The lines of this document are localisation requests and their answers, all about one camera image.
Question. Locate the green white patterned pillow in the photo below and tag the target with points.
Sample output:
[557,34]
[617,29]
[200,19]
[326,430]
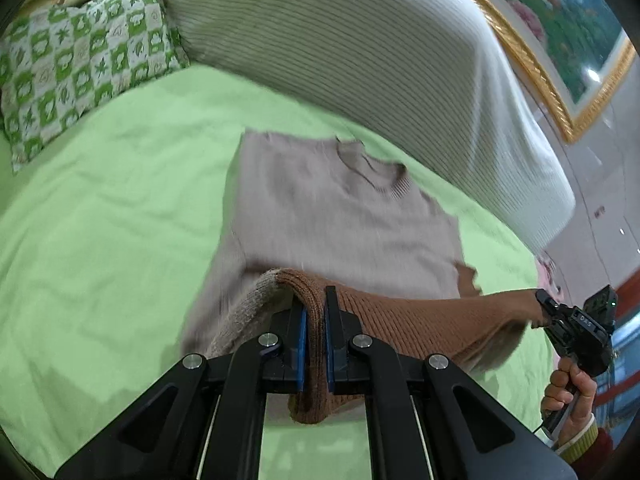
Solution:
[57,64]

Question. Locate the red sleeve forearm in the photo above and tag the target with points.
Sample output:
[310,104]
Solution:
[587,451]

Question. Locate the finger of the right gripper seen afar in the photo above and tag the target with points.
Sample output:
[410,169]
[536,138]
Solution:
[549,308]

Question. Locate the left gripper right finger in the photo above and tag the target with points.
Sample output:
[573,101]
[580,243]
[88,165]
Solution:
[427,419]

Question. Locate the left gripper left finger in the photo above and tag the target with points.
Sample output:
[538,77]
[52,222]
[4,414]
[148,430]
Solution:
[203,418]

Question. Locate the white striped headboard cushion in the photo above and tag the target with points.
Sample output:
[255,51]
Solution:
[427,75]

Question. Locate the right hand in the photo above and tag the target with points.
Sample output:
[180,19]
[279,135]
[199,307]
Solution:
[567,382]

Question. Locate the beige brown knit sweater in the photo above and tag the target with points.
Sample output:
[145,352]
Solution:
[301,215]

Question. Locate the green bed sheet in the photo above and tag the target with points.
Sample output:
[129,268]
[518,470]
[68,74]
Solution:
[107,235]

